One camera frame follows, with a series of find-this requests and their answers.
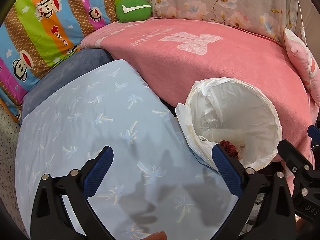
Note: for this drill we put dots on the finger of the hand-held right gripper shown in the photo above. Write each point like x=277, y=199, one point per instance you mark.
x=290, y=155
x=314, y=133

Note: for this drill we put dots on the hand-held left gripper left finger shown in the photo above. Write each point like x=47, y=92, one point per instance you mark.
x=100, y=169

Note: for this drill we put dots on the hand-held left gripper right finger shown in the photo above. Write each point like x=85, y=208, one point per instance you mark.
x=227, y=172

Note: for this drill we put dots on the dark red velvet scrunchie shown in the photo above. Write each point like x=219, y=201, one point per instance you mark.
x=228, y=148

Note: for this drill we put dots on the bin with white plastic liner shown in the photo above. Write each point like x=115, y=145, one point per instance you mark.
x=237, y=105

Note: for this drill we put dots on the light blue palm-print tablecloth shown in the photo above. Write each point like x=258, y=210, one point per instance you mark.
x=100, y=117

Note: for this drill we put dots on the pink printed pillow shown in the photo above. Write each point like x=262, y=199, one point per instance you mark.
x=302, y=57

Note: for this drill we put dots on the blue-grey sofa cushion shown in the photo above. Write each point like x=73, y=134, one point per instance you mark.
x=75, y=65

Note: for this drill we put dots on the pink blanket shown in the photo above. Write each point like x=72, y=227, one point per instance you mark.
x=225, y=62

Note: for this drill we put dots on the colourful monkey-print pillow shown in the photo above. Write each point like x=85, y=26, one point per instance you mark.
x=50, y=30

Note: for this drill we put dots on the green cushion with white mark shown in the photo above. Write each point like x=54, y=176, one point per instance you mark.
x=133, y=10

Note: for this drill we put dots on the floral beige pillow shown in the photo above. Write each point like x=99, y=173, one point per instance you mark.
x=212, y=0

